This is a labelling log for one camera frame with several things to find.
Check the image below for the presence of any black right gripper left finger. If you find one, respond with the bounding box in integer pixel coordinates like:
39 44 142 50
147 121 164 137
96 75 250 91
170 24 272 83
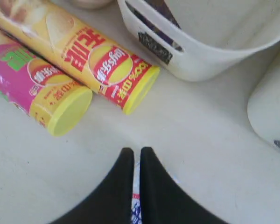
52 147 134 224

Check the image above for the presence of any small white blue packet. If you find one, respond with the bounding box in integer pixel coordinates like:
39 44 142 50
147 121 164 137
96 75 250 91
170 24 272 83
131 161 142 224

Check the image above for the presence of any cream bin circle mark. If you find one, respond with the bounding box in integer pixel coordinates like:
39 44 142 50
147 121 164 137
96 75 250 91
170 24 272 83
247 64 280 148

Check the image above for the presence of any pink Lays chips can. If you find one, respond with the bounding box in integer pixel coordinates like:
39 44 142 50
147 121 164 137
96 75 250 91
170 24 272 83
0 30 93 136

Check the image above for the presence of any yellow Lays chips can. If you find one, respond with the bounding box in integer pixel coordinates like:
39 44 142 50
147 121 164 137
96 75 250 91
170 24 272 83
0 0 160 114

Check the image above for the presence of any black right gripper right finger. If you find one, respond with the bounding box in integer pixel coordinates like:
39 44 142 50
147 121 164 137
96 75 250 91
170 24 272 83
140 147 226 224

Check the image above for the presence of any cream bin square mark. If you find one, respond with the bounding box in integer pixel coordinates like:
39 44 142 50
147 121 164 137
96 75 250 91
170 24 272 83
118 0 280 82

